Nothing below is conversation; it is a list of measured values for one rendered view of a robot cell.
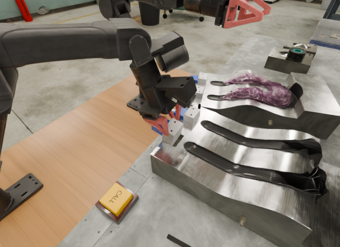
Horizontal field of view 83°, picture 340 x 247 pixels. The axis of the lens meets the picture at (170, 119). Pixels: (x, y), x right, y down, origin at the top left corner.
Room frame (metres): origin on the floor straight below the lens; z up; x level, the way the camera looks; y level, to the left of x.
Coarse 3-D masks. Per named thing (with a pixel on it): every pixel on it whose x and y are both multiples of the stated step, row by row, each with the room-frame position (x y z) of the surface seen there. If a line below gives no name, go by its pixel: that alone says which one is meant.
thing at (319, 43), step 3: (312, 39) 2.94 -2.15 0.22; (309, 42) 2.98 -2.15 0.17; (312, 42) 2.94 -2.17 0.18; (315, 42) 2.92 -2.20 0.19; (318, 42) 2.89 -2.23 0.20; (321, 42) 2.87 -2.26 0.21; (324, 42) 2.84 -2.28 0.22; (318, 45) 2.88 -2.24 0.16; (321, 45) 2.86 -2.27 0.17; (324, 45) 2.84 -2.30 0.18; (327, 45) 2.82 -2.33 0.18; (330, 45) 2.79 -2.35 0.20; (333, 45) 2.78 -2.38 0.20; (336, 45) 2.76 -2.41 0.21; (339, 45) 2.73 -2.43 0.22; (333, 48) 2.77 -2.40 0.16; (336, 48) 2.75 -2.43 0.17; (339, 48) 2.73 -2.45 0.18
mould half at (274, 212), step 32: (192, 128) 0.42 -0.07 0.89; (160, 160) 0.30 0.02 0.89; (192, 160) 0.30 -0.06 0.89; (256, 160) 0.29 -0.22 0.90; (288, 160) 0.27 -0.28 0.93; (192, 192) 0.24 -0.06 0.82; (224, 192) 0.21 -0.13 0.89; (256, 192) 0.20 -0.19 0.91; (288, 192) 0.19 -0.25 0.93; (256, 224) 0.16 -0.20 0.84; (288, 224) 0.13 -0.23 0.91; (320, 224) 0.15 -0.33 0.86
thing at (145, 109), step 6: (156, 84) 0.37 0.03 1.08; (144, 96) 0.37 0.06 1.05; (168, 102) 0.36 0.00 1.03; (144, 108) 0.36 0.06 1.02; (150, 108) 0.35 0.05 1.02; (156, 108) 0.34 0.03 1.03; (162, 108) 0.34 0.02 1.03; (144, 114) 0.35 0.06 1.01; (150, 114) 0.33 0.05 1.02; (156, 114) 0.32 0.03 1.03
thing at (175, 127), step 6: (168, 120) 0.40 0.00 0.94; (174, 120) 0.39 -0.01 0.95; (168, 126) 0.37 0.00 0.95; (174, 126) 0.37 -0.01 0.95; (180, 126) 0.37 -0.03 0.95; (156, 132) 0.38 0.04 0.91; (174, 132) 0.35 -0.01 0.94; (180, 132) 0.38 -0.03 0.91; (162, 138) 0.36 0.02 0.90; (168, 138) 0.35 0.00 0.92; (174, 138) 0.35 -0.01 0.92
